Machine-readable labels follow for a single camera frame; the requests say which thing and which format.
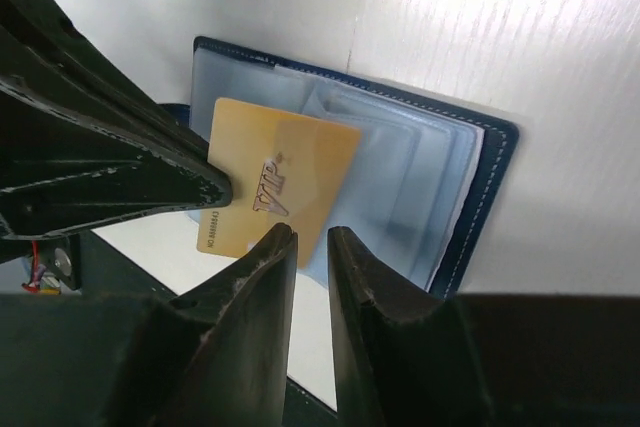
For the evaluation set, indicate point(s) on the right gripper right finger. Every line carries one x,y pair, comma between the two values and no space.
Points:
403,357

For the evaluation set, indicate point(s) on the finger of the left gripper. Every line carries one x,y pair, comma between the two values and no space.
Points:
82,146

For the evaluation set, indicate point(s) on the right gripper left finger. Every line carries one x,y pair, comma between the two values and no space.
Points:
214,356

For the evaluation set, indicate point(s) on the blue leather card holder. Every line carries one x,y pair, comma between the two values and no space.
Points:
424,177

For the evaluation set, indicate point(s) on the gold card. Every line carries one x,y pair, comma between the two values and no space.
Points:
284,168

